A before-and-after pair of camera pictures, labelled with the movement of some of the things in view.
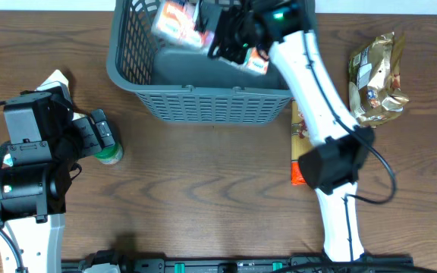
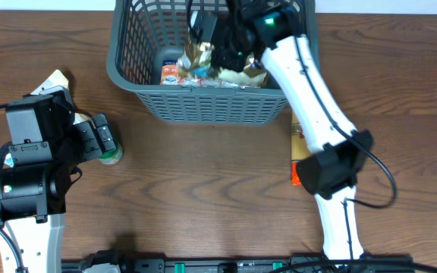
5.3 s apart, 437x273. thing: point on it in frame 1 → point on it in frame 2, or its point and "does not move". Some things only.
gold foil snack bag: [374, 81] → [195, 69]
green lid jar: [111, 155] does not move
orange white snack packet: [175, 20] → [169, 73]
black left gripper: [90, 142] does not move
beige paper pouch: [57, 78] does not move
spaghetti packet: [300, 143] does not move
